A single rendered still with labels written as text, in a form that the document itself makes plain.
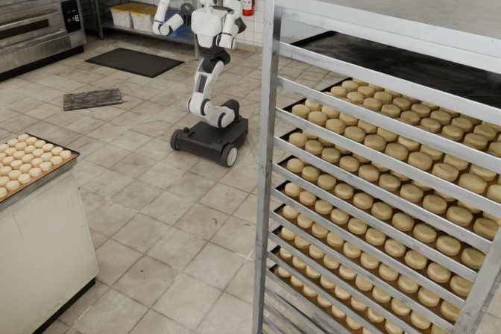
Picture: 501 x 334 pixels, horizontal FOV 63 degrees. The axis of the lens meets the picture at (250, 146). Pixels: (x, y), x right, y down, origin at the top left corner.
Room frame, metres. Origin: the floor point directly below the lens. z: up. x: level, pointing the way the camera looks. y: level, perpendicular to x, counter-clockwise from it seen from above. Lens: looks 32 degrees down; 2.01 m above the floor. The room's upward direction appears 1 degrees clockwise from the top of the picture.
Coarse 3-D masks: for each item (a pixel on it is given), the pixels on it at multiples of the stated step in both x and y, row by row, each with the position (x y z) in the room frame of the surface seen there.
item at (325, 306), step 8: (280, 272) 0.99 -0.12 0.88; (288, 272) 0.99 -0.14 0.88; (288, 280) 0.97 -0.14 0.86; (296, 280) 0.96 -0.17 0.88; (296, 288) 0.94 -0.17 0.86; (304, 288) 0.93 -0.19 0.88; (304, 296) 0.91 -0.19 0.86; (312, 296) 0.91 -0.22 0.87; (320, 296) 0.89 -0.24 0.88; (320, 304) 0.87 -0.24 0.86; (328, 304) 0.87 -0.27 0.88; (328, 312) 0.85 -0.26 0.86; (336, 312) 0.83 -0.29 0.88; (336, 320) 0.82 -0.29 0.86; (344, 320) 0.82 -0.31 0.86; (352, 320) 0.81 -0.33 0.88; (352, 328) 0.79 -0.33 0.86; (360, 328) 0.79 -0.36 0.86
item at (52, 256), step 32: (32, 192) 1.45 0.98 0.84; (64, 192) 1.58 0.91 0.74; (0, 224) 1.30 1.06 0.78; (32, 224) 1.41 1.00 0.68; (64, 224) 1.54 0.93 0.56; (0, 256) 1.25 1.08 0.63; (32, 256) 1.37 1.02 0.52; (64, 256) 1.50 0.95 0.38; (0, 288) 1.21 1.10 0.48; (32, 288) 1.32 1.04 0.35; (64, 288) 1.45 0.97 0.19; (0, 320) 1.17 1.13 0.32; (32, 320) 1.27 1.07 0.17
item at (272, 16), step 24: (264, 24) 1.00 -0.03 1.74; (264, 48) 0.99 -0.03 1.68; (264, 72) 0.99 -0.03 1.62; (264, 96) 0.99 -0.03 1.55; (264, 120) 0.99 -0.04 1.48; (264, 144) 0.98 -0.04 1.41; (264, 168) 0.98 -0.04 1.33; (264, 192) 0.98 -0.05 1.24; (264, 216) 0.98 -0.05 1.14; (264, 240) 0.98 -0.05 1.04; (264, 264) 0.99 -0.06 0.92; (264, 288) 0.99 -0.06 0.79
